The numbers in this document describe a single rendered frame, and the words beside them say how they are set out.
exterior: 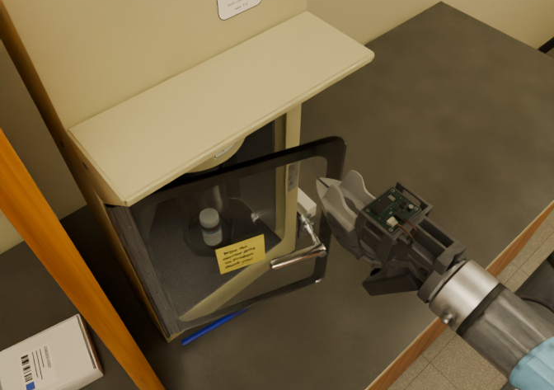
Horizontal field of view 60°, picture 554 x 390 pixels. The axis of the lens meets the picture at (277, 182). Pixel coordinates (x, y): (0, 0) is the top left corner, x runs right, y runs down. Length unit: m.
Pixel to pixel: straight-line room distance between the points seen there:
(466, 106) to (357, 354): 0.77
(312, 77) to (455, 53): 1.12
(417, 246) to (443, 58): 1.06
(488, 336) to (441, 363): 1.47
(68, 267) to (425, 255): 0.38
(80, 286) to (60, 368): 0.46
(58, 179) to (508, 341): 0.92
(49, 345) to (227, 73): 0.65
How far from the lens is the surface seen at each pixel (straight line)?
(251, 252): 0.76
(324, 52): 0.56
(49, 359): 0.99
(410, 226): 0.57
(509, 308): 0.57
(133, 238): 0.64
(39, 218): 0.44
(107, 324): 0.61
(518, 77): 1.59
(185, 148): 0.46
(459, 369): 2.04
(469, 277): 0.57
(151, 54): 0.51
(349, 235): 0.62
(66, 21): 0.46
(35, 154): 1.09
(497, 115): 1.44
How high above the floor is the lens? 1.84
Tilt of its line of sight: 51 degrees down
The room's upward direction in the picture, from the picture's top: straight up
